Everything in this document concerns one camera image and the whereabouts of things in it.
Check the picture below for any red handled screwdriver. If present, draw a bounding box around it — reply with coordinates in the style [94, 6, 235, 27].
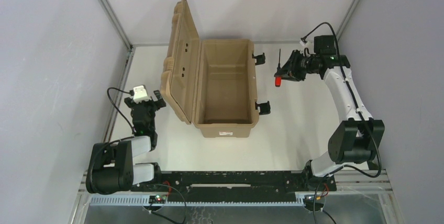
[274, 49, 282, 87]

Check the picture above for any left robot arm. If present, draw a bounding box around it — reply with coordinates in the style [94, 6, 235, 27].
[85, 86, 166, 195]

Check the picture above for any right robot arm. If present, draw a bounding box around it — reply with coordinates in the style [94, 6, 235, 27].
[274, 35, 385, 191]

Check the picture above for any black bin latch rear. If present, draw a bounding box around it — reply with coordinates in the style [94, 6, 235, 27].
[252, 52, 266, 65]

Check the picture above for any black bin latch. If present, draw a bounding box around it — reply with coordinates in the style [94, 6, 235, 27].
[252, 52, 266, 65]
[255, 101, 271, 116]

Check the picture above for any black bin latch front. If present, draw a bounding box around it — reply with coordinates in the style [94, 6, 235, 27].
[255, 101, 271, 116]

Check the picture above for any tan plastic storage bin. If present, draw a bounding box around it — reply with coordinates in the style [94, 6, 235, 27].
[160, 0, 260, 138]

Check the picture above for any left controller board with leds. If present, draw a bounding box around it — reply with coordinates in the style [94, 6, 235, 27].
[148, 195, 168, 205]

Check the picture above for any black left camera cable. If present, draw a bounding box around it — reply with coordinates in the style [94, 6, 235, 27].
[106, 87, 137, 135]

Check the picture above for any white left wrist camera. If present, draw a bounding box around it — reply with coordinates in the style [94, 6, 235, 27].
[132, 85, 152, 104]

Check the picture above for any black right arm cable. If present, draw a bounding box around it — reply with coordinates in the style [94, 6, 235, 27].
[301, 21, 383, 178]

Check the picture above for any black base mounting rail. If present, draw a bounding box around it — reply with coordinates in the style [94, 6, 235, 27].
[131, 171, 337, 204]

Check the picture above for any right controller board with wires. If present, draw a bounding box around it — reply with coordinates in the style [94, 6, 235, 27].
[303, 196, 324, 212]

